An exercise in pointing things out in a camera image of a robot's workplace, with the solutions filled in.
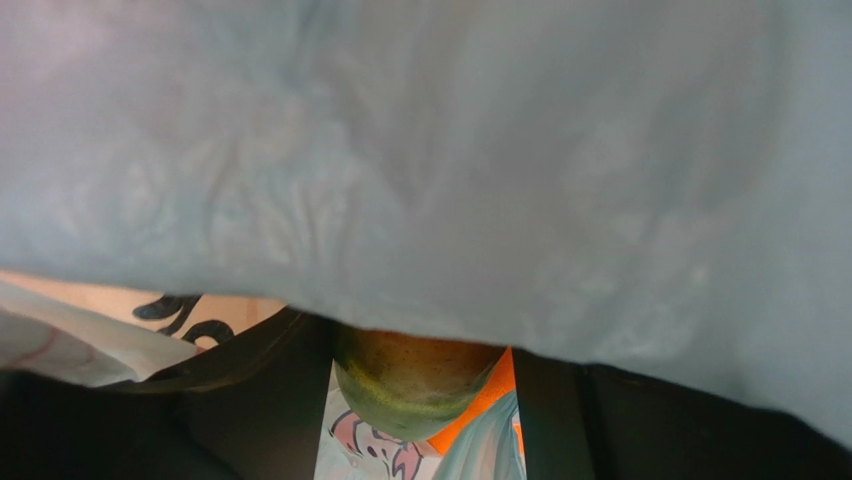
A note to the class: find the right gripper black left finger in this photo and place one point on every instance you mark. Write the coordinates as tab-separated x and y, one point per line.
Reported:
250	408

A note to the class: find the green fake mango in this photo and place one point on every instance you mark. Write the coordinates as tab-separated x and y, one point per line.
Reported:
406	386

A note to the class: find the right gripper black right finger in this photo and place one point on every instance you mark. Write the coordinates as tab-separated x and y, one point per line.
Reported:
552	418

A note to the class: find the light blue plastic bag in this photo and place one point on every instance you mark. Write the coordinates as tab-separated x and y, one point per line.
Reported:
657	192

